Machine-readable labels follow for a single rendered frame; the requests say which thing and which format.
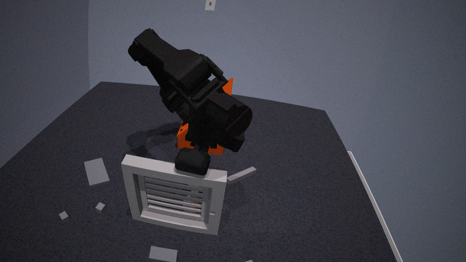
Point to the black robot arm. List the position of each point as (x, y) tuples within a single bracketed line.
[(184, 73)]

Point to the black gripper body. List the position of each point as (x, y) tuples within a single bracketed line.
[(196, 160)]

